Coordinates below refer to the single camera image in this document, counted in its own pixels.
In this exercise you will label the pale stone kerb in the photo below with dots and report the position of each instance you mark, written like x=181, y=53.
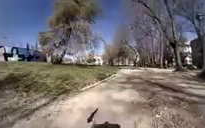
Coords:
x=96, y=83

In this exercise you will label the pale dirt path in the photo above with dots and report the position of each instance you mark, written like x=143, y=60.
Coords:
x=130, y=96

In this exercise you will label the large leafy tree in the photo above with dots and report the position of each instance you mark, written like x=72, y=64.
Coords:
x=70, y=30

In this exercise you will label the robot's own part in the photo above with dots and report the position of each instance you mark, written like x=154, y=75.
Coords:
x=105, y=125
x=91, y=116

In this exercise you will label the green grass lawn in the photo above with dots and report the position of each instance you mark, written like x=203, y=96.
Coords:
x=40, y=80

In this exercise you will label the row of bare park trees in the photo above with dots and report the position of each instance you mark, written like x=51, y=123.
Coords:
x=175, y=46

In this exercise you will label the white building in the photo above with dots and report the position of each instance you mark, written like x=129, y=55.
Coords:
x=186, y=53

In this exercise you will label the painted wall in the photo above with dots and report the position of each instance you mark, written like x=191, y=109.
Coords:
x=10, y=53

